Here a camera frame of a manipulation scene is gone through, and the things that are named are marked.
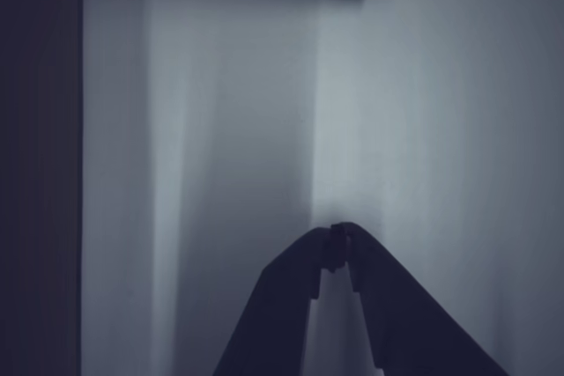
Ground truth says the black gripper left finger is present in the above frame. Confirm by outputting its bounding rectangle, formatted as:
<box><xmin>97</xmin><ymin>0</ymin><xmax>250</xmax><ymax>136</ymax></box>
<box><xmin>213</xmin><ymin>222</ymin><xmax>340</xmax><ymax>376</ymax></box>

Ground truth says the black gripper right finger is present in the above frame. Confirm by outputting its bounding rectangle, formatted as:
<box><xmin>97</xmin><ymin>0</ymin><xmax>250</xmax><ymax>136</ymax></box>
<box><xmin>338</xmin><ymin>221</ymin><xmax>511</xmax><ymax>376</ymax></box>

